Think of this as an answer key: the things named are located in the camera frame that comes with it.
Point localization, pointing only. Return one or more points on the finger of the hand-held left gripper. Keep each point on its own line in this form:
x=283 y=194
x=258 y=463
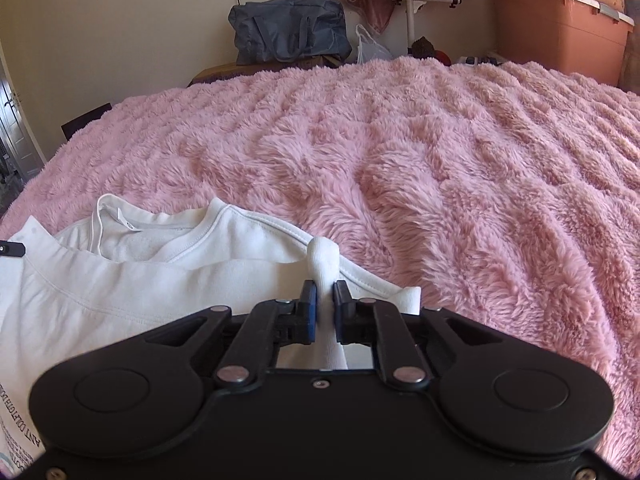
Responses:
x=12 y=250

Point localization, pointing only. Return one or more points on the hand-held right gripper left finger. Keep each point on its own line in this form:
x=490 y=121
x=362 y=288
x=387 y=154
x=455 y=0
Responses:
x=310 y=310

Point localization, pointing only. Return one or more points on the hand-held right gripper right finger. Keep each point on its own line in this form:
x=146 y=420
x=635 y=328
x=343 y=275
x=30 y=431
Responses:
x=342 y=317

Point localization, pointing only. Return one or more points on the white printed sweatshirt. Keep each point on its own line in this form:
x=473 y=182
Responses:
x=125 y=295

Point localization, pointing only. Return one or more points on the white door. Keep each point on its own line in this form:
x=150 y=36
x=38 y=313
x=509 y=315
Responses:
x=20 y=125

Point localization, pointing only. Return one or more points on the black flat panel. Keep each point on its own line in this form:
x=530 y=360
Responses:
x=85 y=120

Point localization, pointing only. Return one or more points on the pink fluffy blanket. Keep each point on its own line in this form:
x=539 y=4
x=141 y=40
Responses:
x=425 y=170

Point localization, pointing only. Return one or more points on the wooden bedside bench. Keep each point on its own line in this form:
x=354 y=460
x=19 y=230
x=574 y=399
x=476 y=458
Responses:
x=215 y=72

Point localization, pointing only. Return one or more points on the white plastic bag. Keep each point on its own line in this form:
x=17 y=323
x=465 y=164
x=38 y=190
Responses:
x=372 y=50

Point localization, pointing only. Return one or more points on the dark blue duffel bag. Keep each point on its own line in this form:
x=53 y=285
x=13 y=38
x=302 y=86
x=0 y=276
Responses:
x=285 y=27

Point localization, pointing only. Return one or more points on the pink plastic storage box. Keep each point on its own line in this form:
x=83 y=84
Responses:
x=555 y=35

